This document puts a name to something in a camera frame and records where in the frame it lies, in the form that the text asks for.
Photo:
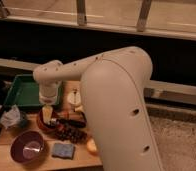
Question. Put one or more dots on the bunch of dark grapes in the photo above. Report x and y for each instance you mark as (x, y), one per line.
(72, 134)

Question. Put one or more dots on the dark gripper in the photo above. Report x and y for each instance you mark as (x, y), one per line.
(47, 111)

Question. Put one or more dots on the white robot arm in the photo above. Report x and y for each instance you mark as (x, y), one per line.
(112, 94)

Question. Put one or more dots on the yellow round fruit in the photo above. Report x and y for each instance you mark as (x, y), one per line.
(91, 147)

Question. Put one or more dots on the red bowl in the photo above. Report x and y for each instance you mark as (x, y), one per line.
(46, 128)

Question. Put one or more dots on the blue sponge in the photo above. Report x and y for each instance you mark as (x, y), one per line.
(65, 151)

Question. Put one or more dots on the green plastic tray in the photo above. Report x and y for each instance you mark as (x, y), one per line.
(24, 92)

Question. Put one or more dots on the purple bowl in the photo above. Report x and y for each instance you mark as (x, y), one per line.
(27, 147)

